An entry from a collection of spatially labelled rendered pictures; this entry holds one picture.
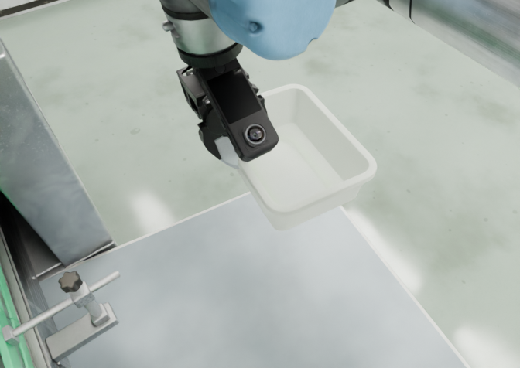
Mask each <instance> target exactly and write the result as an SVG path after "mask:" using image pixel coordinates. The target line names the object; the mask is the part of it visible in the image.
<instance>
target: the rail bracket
mask: <svg viewBox="0 0 520 368"><path fill-rule="evenodd" d="M120 276H121V275H120V274H119V272H118V271H117V270H116V271H114V272H112V273H110V274H109V275H107V276H105V277H104V278H102V279H100V280H99V281H96V282H94V283H93V284H92V285H90V286H89V285H88V284H87V283H86V281H82V280H81V279H80V275H79V274H78V273H77V272H76V271H72V272H68V271H67V272H65V273H64V274H63V277H61V278H60V279H59V281H58V283H59V284H60V285H61V286H60V288H61V289H62V290H63V291H64V292H65V293H68V292H69V295H70V297H69V298H67V299H65V300H63V301H62V302H60V303H59V304H57V305H54V306H53V307H52V308H49V309H48V310H46V311H44V312H43V313H41V314H39V315H37V316H36V317H34V318H32V319H30V320H29V321H28V322H25V323H23V324H22V325H20V326H18V327H17V328H15V329H14V328H12V327H11V326H10V325H6V326H5V327H3V328H2V334H3V336H4V339H5V341H6V342H7V343H9V344H10V345H12V346H16V345H17V344H19V343H20V340H19V336H20V335H22V334H23V333H24V332H27V331H28V330H30V329H31V328H33V327H35V326H37V325H38V324H40V323H41V322H44V321H46V320H47V319H49V318H50V317H52V316H54V315H55V314H57V313H59V312H61V311H63V310H64V309H65V308H68V307H69V306H71V305H73V304H75V305H76V306H77V307H78V308H81V307H83V306H84V307H85V308H86V309H87V310H88V313H87V314H86V315H84V316H83V317H81V318H79V319H78V320H76V321H75V322H72V323H71V324H69V325H68V326H66V327H65V328H63V329H61V330H60V331H58V332H56V333H54V334H53V335H51V336H50V337H48V338H46V344H47V347H48V350H49V351H50V355H51V358H52V360H54V361H55V362H56V363H57V365H58V366H60V367H61V368H71V367H70V364H69V361H68V358H67V356H69V355H70V354H71V353H73V352H74V351H76V350H78V349H79V348H80V347H82V346H84V345H86V344H87V343H89V342H90V341H92V340H93V339H95V338H97V337H98V336H100V335H101V334H103V333H105V332H107V331H108V330H109V329H111V328H113V327H114V326H116V325H117V324H118V323H119V321H118V318H117V316H116V314H115V312H114V310H113V308H112V307H111V305H110V304H109V302H106V303H104V304H102V303H100V304H99V305H98V304H97V303H96V301H95V297H94V294H93V292H95V291H97V290H98V289H100V288H102V287H104V286H105V285H107V284H109V283H110V282H112V281H114V280H115V279H117V278H119V277H120Z"/></svg>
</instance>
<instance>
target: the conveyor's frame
mask: <svg viewBox="0 0 520 368"><path fill-rule="evenodd" d="M0 261H1V264H2V268H3V269H2V270H3V271H4V273H5V277H6V280H7V282H8V286H9V289H10V292H11V294H12V298H13V301H14V304H15V307H16V310H17V312H18V315H19V319H20V322H21V324H23V323H25V322H28V321H29V320H30V319H32V318H34V317H36V316H37V315H39V314H41V313H43V312H44V311H46V310H48V309H49V307H48V304H47V303H46V299H45V297H44V294H43V291H42V289H41V287H40V285H39V281H38V279H37V276H36V273H35V271H34V269H33V266H32V263H31V261H30V259H29V255H28V253H27V251H26V248H25V245H24V243H23V241H22V238H21V235H20V232H19V229H18V227H17V225H16V223H15V219H14V217H13V215H12V211H11V210H10V207H9V204H8V201H7V199H6V197H5V195H4V194H3V193H2V191H1V190H0ZM56 332H58V331H57V328H56V325H55V323H54V321H53V317H50V318H49V319H47V320H46V321H44V322H41V323H40V324H38V325H37V326H35V327H33V328H31V329H30V330H28V331H27V332H24V333H25V336H26V341H27V343H28V345H29V349H30V352H31V354H32V358H33V362H34V363H35V366H36V368H61V367H60V366H58V365H57V363H56V362H55V361H54V360H52V358H51V355H50V351H49V350H48V347H47V344H46V338H48V337H50V336H51V335H53V334H54V333H56Z"/></svg>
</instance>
